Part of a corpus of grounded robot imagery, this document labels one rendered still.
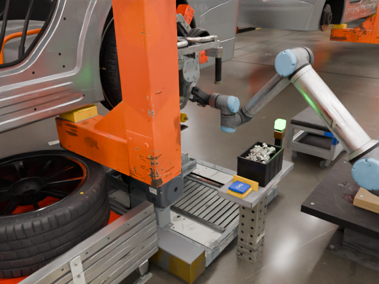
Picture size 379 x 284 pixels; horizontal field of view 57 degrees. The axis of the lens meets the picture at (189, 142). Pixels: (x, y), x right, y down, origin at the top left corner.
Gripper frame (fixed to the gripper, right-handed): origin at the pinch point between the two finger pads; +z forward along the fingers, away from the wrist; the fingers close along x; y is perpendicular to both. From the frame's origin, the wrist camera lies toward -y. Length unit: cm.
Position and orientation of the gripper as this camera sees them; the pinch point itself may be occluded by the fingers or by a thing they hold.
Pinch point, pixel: (184, 93)
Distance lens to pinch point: 221.0
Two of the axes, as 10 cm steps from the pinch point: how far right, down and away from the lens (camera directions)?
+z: -7.9, -2.4, 5.7
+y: 4.5, 4.0, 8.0
